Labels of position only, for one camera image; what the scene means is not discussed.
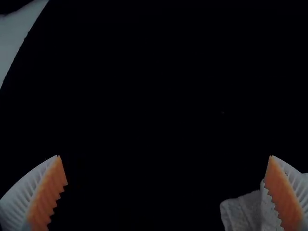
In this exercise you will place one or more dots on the black mat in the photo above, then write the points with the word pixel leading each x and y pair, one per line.
pixel 149 96

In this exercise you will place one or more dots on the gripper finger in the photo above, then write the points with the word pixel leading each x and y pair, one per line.
pixel 286 199
pixel 36 199

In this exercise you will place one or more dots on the pale towel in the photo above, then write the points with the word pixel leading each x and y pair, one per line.
pixel 245 213

